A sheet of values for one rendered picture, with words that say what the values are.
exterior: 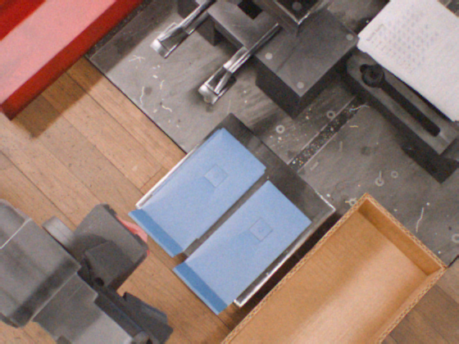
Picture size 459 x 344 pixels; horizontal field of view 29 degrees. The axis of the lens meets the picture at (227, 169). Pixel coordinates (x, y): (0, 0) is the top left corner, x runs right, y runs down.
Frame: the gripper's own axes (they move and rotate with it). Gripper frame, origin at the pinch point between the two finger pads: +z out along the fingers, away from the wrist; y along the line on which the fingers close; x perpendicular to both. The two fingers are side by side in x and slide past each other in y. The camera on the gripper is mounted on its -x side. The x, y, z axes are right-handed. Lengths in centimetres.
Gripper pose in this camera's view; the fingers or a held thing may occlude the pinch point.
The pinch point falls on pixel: (129, 243)
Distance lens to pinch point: 94.4
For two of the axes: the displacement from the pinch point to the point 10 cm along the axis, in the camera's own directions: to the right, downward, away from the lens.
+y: 6.3, -7.1, -3.0
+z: 3.1, -1.2, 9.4
